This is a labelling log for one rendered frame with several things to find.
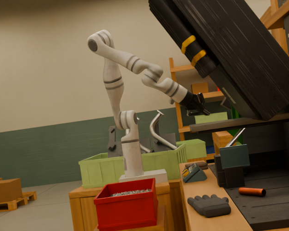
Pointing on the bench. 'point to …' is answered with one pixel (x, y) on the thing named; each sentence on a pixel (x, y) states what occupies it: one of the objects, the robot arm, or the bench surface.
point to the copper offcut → (252, 191)
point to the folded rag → (198, 165)
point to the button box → (194, 174)
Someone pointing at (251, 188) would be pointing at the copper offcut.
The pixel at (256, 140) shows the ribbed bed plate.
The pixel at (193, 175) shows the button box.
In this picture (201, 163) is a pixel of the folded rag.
